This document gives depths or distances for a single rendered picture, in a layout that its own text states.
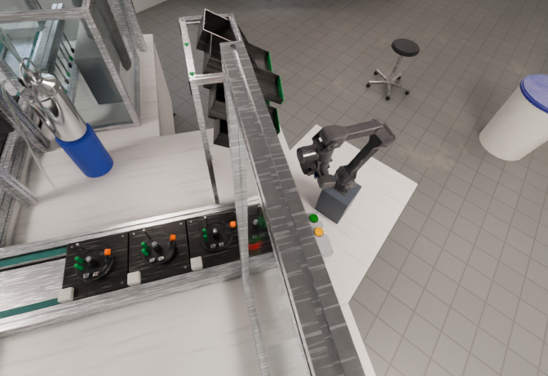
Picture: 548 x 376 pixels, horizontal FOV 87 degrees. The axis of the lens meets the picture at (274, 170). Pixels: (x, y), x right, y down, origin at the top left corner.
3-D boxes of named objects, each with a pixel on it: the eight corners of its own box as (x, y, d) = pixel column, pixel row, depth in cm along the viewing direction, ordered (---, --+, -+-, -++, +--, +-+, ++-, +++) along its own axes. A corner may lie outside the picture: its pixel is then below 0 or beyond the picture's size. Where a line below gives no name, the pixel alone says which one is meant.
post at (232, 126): (248, 270, 122) (243, 62, 40) (249, 277, 120) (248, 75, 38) (241, 272, 121) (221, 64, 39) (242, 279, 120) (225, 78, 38)
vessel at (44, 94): (90, 119, 141) (45, 48, 110) (88, 141, 134) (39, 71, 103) (58, 124, 138) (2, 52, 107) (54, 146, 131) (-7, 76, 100)
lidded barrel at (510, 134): (530, 139, 315) (590, 88, 260) (527, 174, 286) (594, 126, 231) (478, 117, 329) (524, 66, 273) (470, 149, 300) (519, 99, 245)
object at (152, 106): (175, 112, 303) (152, 33, 232) (186, 204, 243) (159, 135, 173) (104, 121, 289) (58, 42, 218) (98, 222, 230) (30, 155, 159)
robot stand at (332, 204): (350, 205, 154) (362, 186, 138) (337, 224, 147) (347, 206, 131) (328, 191, 159) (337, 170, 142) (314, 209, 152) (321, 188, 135)
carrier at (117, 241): (129, 232, 129) (118, 220, 119) (129, 287, 116) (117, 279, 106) (69, 245, 124) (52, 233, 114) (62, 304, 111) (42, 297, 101)
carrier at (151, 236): (185, 220, 134) (180, 208, 124) (192, 272, 121) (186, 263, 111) (130, 232, 129) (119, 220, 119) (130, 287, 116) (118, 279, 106)
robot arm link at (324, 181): (322, 134, 112) (307, 137, 111) (341, 174, 102) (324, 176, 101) (318, 148, 119) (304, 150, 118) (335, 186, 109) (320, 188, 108)
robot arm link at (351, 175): (388, 122, 111) (377, 121, 108) (399, 136, 107) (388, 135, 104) (342, 174, 133) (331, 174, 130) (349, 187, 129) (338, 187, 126)
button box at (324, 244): (315, 215, 145) (317, 210, 140) (331, 256, 134) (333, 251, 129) (302, 218, 144) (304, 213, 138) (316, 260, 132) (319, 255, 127)
